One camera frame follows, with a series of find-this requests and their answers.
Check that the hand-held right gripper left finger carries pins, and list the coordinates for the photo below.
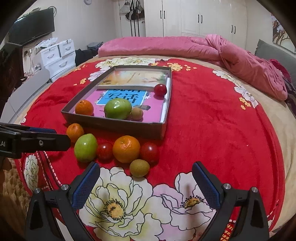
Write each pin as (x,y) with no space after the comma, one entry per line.
(84,187)

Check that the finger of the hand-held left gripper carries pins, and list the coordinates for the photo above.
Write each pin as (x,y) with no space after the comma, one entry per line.
(46,143)
(42,130)

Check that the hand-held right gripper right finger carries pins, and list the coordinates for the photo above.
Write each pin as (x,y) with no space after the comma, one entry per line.
(205,187)

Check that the orange mandarin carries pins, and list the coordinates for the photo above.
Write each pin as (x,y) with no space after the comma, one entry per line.
(74,131)
(126,149)
(84,107)

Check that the green jujube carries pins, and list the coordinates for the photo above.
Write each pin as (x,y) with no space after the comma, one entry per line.
(118,108)
(85,147)

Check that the red cherry tomato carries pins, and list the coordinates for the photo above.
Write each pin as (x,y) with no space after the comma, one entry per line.
(160,90)
(104,151)
(150,153)

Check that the brown longan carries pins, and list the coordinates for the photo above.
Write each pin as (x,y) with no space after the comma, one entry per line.
(139,168)
(137,113)

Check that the shallow cardboard box tray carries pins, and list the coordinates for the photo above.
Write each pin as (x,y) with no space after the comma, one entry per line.
(115,128)

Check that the grey upholstered bench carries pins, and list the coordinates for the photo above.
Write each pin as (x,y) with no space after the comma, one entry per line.
(30,90)

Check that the red floral blanket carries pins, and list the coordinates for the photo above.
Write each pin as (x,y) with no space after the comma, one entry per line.
(208,127)

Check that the white drawer chest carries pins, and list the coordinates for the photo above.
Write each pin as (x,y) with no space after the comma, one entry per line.
(61,66)

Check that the small white drawer box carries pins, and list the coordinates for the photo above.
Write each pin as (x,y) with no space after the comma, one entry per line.
(49,54)
(67,47)

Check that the black garment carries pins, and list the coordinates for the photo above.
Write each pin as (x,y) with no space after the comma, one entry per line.
(84,56)

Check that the white plastic bag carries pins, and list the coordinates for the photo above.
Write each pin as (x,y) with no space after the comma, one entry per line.
(46,42)

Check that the pink cover book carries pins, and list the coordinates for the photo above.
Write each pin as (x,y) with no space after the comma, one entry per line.
(152,109)

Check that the dark clothes pile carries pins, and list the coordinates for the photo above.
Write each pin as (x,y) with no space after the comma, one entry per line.
(94,46)

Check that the sunflower cover book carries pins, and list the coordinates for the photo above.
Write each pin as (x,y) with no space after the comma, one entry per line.
(129,77)

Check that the black flat screen television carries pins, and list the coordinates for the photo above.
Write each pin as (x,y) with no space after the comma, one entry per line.
(32,26)

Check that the striped cloth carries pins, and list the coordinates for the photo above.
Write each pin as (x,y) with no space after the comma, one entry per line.
(290,89)

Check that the dark red cloth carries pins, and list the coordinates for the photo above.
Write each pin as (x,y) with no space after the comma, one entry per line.
(278,67)

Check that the pink duvet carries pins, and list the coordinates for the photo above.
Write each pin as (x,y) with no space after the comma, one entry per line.
(161,46)

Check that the white wardrobe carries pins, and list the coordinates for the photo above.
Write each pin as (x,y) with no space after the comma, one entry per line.
(196,16)

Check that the floral wall painting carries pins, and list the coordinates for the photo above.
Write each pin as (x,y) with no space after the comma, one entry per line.
(283,32)

